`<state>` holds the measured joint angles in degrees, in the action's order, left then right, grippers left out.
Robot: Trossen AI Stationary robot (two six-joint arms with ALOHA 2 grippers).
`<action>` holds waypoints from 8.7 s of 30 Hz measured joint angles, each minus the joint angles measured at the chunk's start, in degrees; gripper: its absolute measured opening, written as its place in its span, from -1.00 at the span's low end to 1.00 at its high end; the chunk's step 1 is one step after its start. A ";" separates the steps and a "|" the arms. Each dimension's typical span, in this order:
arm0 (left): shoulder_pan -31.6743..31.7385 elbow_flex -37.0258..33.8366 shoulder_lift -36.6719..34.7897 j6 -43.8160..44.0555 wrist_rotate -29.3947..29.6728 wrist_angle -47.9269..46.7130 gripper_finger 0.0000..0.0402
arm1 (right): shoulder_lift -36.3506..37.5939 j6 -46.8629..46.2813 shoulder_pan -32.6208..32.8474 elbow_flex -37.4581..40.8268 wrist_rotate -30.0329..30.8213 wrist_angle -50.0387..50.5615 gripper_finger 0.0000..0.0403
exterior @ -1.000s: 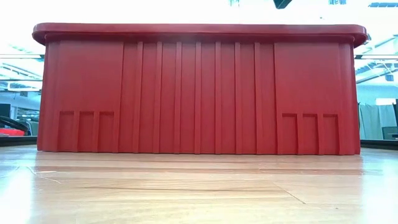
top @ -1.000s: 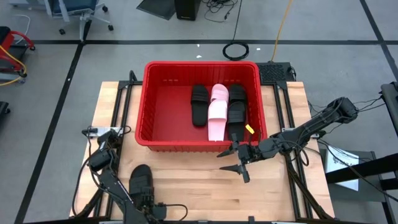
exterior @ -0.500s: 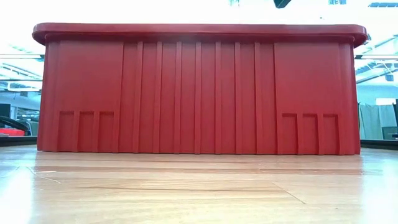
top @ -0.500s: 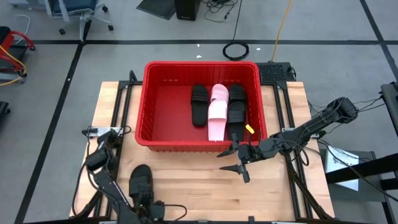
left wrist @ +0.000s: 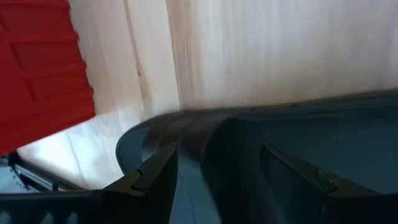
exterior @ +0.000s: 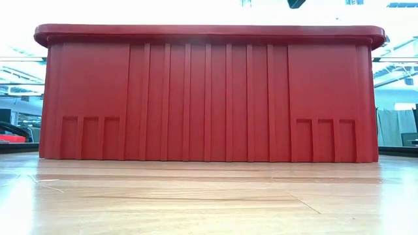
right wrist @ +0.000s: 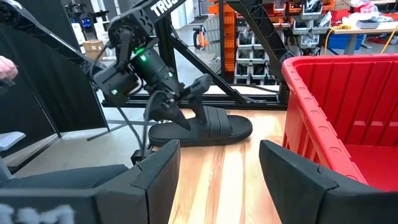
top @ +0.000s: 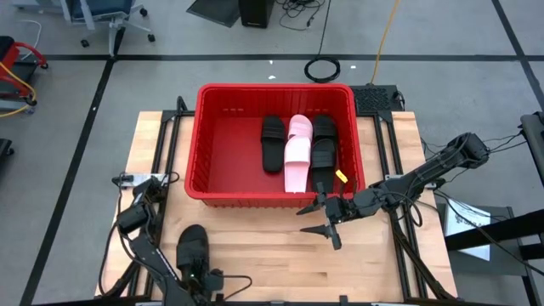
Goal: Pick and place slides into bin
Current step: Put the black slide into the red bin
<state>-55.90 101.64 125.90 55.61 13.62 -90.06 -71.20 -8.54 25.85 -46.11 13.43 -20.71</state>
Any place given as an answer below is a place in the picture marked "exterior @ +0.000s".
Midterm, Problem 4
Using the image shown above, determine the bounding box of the red plastic bin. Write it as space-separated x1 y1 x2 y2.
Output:
33 23 387 163

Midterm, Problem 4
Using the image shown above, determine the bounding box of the black curved object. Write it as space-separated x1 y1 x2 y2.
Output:
0 120 34 144

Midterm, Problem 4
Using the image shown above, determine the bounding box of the green fabric curtain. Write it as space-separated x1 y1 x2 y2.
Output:
377 109 417 147

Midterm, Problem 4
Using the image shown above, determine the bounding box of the red flat object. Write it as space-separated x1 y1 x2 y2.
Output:
0 134 27 144

